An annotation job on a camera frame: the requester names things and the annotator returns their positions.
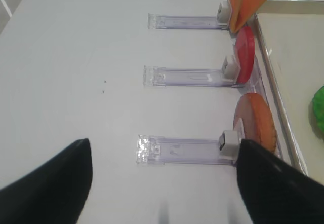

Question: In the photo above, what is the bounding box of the clear bread holder rail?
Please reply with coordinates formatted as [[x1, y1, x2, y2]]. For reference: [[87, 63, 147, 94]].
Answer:
[[136, 130, 242, 165]]

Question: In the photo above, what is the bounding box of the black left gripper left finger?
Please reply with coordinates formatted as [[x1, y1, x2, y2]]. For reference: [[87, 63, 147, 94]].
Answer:
[[1, 138, 93, 223]]

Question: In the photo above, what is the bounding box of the bread bun slice left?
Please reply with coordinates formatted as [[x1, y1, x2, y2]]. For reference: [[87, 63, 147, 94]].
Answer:
[[233, 93, 277, 153]]

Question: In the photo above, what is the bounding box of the left long clear strip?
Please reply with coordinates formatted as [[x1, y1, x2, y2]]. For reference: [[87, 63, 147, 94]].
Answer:
[[248, 17, 286, 160]]

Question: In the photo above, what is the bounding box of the right orange cheese slice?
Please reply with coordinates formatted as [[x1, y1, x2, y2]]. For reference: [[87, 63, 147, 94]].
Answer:
[[234, 0, 270, 34]]

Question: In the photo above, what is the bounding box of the white metal tray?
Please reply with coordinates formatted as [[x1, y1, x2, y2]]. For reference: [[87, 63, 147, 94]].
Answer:
[[254, 0, 323, 182]]

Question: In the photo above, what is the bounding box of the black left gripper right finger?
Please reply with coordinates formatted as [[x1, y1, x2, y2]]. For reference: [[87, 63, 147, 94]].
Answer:
[[236, 139, 323, 223]]

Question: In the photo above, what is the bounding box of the upright red tomato slice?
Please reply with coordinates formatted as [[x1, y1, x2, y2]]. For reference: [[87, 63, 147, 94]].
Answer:
[[234, 26, 255, 84]]

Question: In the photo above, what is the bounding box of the green lettuce leaf on tray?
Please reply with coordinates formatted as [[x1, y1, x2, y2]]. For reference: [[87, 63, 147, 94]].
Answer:
[[311, 86, 323, 139]]

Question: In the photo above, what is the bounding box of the clear cheese holder rail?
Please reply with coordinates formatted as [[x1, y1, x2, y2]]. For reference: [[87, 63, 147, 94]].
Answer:
[[147, 1, 232, 30]]

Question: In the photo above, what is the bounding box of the clear tomato holder rail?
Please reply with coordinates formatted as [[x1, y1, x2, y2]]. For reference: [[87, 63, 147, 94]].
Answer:
[[143, 55, 244, 87]]

